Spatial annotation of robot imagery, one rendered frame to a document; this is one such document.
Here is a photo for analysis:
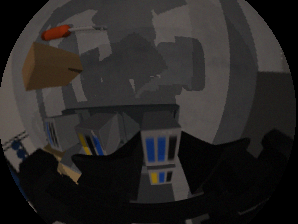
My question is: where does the red-handled screwdriver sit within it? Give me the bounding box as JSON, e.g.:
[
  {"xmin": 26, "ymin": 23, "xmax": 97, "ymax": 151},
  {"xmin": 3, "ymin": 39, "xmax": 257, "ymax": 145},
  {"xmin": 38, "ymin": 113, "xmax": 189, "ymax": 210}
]
[{"xmin": 41, "ymin": 24, "xmax": 108, "ymax": 41}]

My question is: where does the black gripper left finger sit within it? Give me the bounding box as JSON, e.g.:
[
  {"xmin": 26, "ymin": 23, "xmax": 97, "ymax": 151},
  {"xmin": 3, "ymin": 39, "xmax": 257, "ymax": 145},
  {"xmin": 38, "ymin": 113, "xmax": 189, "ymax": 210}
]
[{"xmin": 71, "ymin": 129, "xmax": 144, "ymax": 201}]

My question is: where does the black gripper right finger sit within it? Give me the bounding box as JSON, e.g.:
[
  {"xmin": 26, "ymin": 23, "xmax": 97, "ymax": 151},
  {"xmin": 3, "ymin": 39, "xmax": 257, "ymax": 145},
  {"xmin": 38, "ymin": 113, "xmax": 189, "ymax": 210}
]
[{"xmin": 178, "ymin": 132, "xmax": 250, "ymax": 196}]

